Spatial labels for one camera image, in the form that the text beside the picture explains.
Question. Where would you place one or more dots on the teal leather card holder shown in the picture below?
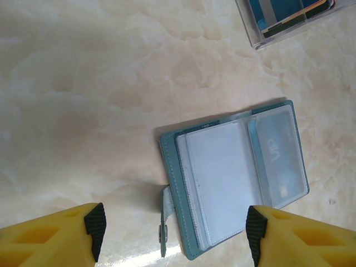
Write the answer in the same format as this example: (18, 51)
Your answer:
(219, 180)

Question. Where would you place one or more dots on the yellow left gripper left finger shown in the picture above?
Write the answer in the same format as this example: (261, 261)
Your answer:
(41, 242)

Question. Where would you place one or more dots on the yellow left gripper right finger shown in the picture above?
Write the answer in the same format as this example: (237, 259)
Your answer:
(306, 242)

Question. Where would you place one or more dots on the dark green credit card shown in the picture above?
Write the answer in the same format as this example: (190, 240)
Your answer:
(283, 27)

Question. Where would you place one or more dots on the grey vip credit card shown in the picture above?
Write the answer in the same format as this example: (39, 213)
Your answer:
(278, 155)

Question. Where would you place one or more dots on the orange edged credit card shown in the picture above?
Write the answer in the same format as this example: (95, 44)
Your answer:
(314, 4)

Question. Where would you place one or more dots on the pale credit card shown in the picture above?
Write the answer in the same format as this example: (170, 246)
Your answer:
(251, 139)

